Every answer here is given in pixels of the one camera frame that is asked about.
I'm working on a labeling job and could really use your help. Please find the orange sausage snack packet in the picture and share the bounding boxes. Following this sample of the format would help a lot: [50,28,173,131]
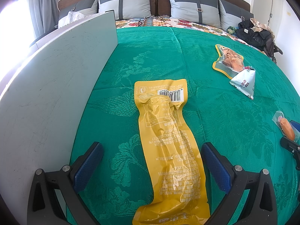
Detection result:
[273,111,299,142]

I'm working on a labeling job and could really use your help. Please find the small white snack packet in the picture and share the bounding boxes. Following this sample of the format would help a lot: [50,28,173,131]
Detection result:
[229,67,256,100]

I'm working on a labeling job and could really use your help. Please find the long yellow snack packet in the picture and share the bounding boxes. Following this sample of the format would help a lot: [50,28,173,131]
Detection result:
[132,79,211,224]

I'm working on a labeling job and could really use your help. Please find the peanut bag yellow border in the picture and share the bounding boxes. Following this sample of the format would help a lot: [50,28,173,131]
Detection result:
[213,44,245,79]

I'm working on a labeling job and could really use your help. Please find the green embossed tablecloth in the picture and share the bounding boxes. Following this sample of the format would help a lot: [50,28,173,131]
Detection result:
[67,26,300,225]

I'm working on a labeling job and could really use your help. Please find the grey white board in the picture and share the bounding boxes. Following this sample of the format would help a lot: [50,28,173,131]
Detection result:
[1,11,118,224]

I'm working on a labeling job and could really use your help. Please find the black clothes pile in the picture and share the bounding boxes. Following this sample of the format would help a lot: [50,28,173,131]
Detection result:
[235,18,283,64]

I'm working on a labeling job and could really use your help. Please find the grey pillow right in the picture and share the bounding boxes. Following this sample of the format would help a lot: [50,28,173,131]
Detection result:
[219,0,254,31]

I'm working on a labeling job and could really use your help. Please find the grey pillow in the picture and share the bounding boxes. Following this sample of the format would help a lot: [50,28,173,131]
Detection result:
[219,0,254,31]
[98,0,151,21]
[169,0,221,28]
[59,0,98,19]

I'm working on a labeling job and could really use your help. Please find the grey pillow middle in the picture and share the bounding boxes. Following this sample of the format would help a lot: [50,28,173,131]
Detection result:
[169,0,221,28]

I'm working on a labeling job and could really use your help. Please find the floral bed sheet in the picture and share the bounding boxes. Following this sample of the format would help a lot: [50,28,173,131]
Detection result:
[115,16,266,55]

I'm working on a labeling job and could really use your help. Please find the white plastic bag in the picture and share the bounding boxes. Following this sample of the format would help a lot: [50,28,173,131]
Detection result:
[58,11,84,29]

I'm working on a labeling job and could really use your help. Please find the grey pillow far left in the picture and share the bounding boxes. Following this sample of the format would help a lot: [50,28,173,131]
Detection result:
[59,0,98,19]

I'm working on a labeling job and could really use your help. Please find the grey curtain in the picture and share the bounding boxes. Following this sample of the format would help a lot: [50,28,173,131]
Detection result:
[27,0,59,38]

